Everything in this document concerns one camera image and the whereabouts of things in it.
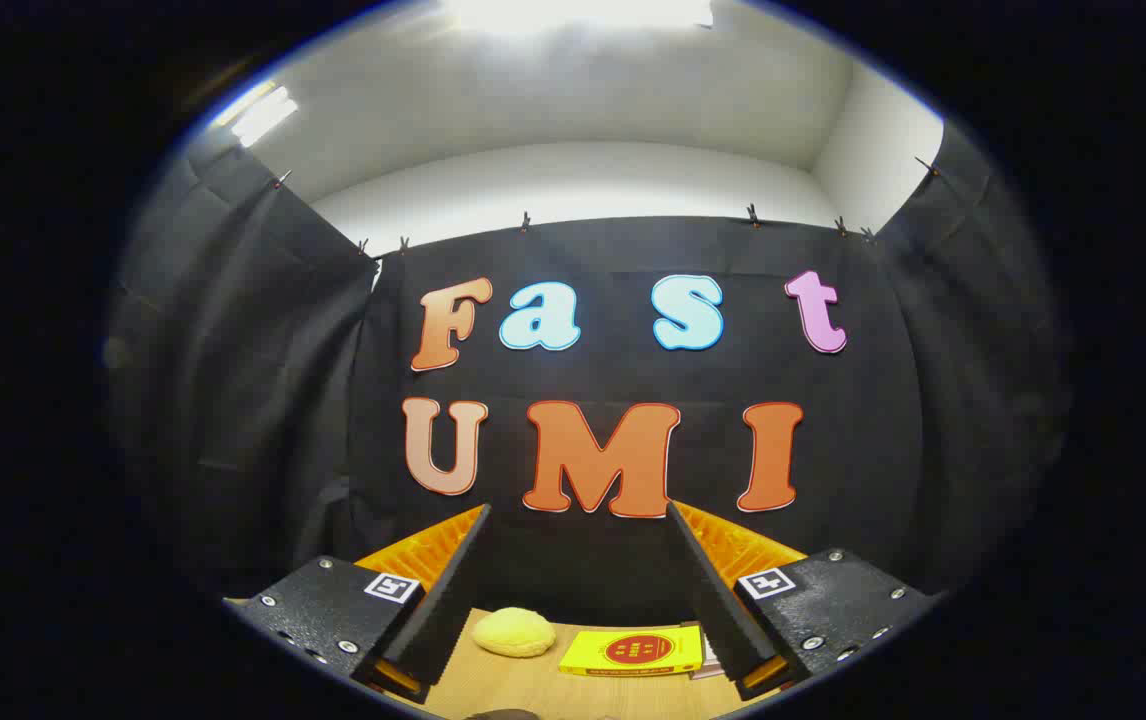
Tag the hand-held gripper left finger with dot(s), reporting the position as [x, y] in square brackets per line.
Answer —
[443, 620]

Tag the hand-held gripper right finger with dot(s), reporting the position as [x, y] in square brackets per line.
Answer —
[718, 610]

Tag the white book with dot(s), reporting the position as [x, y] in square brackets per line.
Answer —
[708, 655]

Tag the yellow bun plush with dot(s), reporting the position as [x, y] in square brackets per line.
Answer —
[515, 632]

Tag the yellow book red circle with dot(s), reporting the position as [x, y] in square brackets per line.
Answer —
[633, 652]

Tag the black backdrop cloth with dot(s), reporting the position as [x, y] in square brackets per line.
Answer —
[233, 350]

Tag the ceiling light panel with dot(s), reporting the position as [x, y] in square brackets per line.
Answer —
[261, 115]

